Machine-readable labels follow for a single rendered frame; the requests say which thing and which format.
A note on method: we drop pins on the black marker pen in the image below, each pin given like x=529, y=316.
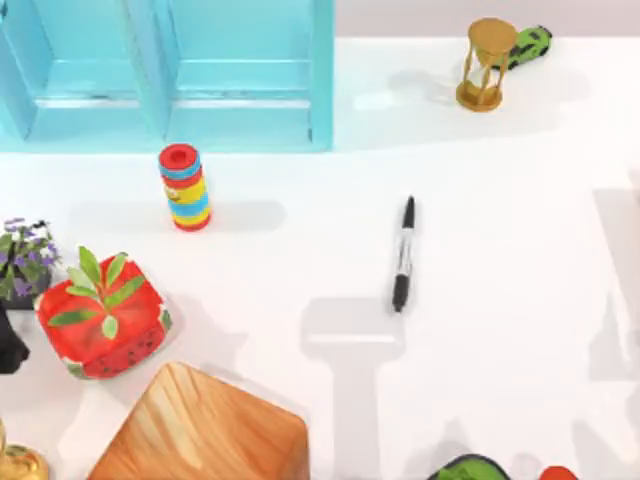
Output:
x=403, y=255

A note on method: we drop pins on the stack of coloured rings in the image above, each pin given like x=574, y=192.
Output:
x=184, y=190

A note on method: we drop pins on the light blue rack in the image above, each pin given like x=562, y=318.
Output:
x=240, y=75

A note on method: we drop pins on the wooden box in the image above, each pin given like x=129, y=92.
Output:
x=200, y=430

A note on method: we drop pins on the red watermelon plant pot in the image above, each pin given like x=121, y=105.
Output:
x=100, y=320

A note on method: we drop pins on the golden hourglass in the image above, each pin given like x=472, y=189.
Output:
x=482, y=65

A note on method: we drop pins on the green and black object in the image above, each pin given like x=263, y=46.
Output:
x=465, y=471

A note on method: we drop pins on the green toy car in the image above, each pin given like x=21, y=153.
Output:
x=531, y=46

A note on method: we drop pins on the purple flower plant pot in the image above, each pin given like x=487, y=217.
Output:
x=25, y=260

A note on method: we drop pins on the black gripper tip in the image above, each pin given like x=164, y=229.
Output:
x=10, y=345

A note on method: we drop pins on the red object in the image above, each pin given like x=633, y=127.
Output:
x=557, y=474

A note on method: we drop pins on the golden trophy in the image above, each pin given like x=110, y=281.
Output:
x=20, y=462

